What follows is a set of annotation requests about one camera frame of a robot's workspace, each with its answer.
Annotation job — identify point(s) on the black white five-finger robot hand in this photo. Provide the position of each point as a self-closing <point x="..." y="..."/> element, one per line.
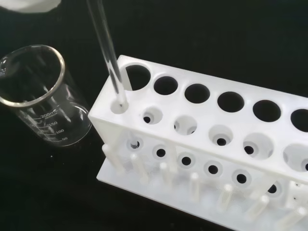
<point x="29" y="4"/>

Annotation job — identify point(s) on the white test tube rack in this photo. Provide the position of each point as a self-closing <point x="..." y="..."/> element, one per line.
<point x="207" y="113"/>

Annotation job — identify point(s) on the clear glass beaker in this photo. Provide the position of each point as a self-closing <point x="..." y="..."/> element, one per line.
<point x="57" y="130"/>

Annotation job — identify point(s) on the black bench cloth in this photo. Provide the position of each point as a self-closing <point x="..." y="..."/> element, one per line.
<point x="192" y="29"/>

